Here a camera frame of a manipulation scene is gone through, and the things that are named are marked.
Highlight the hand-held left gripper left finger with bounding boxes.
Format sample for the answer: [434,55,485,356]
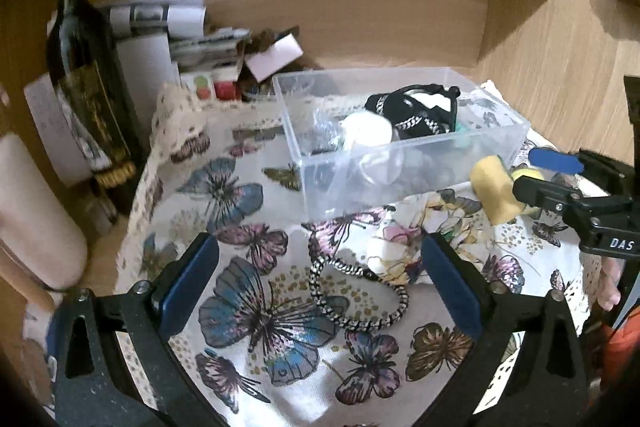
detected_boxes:
[50,232,221,427]

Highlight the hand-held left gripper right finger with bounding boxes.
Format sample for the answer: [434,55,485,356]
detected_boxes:
[421,232,601,427]

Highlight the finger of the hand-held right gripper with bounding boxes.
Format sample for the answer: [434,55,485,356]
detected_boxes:
[528,146,632,194]
[511,175,640,259]

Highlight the black and white braided bracelet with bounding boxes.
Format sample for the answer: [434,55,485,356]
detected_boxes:
[307,227,410,333]

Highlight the clear plastic box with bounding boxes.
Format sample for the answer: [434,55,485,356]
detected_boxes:
[272,66,531,221]

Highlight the person's right hand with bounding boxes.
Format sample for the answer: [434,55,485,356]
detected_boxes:
[598,255,624,313]

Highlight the butterfly print cloth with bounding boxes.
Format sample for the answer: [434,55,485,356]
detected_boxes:
[114,79,603,427]

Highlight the beige paper roll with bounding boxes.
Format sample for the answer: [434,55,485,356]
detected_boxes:
[0,133,89,294]

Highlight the white round puff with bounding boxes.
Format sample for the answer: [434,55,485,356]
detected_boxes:
[339,112,393,152]

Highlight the small red and green box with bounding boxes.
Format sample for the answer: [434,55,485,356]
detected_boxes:
[179,66,242,102]

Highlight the dark wine bottle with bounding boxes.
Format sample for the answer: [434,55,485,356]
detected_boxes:
[45,0,152,229]

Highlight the white carton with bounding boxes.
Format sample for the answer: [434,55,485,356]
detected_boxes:
[116,33,177,142]

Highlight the small white pink box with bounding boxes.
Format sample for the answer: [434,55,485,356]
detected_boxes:
[244,33,304,83]

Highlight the stack of papers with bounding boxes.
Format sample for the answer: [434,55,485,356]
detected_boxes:
[97,0,252,72]

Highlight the black pouch with chain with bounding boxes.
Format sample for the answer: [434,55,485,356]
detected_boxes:
[364,84,462,140]

